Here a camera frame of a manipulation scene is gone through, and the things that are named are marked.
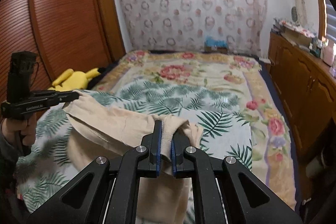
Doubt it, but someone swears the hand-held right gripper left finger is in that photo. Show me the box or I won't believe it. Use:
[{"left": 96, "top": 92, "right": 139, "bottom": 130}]
[{"left": 26, "top": 120, "right": 162, "bottom": 224}]

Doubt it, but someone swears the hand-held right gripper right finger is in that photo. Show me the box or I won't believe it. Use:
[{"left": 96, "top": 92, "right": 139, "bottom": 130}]
[{"left": 171, "top": 132, "right": 302, "bottom": 224}]

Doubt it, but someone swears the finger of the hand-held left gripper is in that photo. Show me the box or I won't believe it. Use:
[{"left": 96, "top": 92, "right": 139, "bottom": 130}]
[{"left": 54, "top": 91, "right": 80, "bottom": 104}]

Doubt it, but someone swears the beige printed t-shirt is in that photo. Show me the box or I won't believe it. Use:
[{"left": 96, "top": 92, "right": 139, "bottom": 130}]
[{"left": 63, "top": 90, "right": 204, "bottom": 224}]

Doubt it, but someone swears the person's left hand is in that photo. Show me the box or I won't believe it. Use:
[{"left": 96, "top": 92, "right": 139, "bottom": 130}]
[{"left": 5, "top": 118, "right": 36, "bottom": 148}]

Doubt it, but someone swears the yellow plush toy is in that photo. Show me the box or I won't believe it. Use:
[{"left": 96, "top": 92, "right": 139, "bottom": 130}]
[{"left": 47, "top": 67, "right": 101, "bottom": 92}]

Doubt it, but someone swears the palm leaf blanket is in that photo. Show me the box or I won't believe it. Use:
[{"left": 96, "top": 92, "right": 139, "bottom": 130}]
[{"left": 16, "top": 80, "right": 254, "bottom": 224}]

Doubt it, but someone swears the wooden louvered wardrobe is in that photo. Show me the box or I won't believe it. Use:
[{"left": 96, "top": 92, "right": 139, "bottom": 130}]
[{"left": 0, "top": 0, "right": 126, "bottom": 98}]

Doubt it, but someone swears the floral blanket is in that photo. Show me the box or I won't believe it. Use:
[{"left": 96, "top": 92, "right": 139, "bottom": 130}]
[{"left": 92, "top": 51, "right": 297, "bottom": 214}]

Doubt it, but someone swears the small cardboard box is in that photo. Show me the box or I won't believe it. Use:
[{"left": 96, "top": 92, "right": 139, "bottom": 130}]
[{"left": 205, "top": 46, "right": 228, "bottom": 55}]

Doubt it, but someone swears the dark blue bed sheet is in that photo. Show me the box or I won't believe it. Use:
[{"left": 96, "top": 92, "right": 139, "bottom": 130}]
[{"left": 259, "top": 60, "right": 301, "bottom": 205}]

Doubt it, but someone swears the blue cloth bundle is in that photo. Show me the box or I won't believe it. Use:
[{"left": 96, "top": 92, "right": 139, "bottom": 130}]
[{"left": 205, "top": 36, "right": 228, "bottom": 47}]

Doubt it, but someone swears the wooden cabinet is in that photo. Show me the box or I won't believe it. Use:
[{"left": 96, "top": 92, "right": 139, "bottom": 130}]
[{"left": 268, "top": 30, "right": 336, "bottom": 156}]

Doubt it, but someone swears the circle patterned hanging cloth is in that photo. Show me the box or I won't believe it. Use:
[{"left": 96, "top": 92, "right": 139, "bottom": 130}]
[{"left": 112, "top": 0, "right": 268, "bottom": 56}]

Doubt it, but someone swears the open cardboard box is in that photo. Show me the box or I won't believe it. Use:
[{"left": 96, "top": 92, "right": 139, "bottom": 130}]
[{"left": 282, "top": 30, "right": 313, "bottom": 47}]

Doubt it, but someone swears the pink bottle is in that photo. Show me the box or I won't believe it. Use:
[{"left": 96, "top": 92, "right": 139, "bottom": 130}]
[{"left": 324, "top": 43, "right": 336, "bottom": 67}]

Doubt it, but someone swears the grey window blind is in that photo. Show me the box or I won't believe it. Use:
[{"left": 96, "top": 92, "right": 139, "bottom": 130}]
[{"left": 324, "top": 0, "right": 336, "bottom": 41}]

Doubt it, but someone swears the wooden window frame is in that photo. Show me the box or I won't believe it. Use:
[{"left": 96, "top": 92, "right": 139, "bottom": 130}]
[{"left": 314, "top": 0, "right": 327, "bottom": 39}]

